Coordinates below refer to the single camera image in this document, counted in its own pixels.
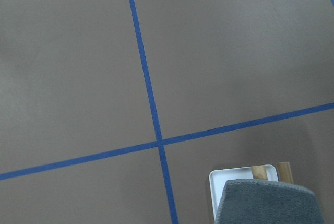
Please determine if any wooden towel rack rod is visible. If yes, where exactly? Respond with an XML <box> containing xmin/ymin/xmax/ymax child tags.
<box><xmin>251</xmin><ymin>165</ymin><xmax>268</xmax><ymax>180</ymax></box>

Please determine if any white rectangular tray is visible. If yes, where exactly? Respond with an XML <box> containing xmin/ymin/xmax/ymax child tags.
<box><xmin>209</xmin><ymin>165</ymin><xmax>280</xmax><ymax>223</ymax></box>

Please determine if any grey pink towel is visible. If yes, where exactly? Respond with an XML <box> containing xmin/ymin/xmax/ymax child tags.
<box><xmin>214</xmin><ymin>179</ymin><xmax>324</xmax><ymax>223</ymax></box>

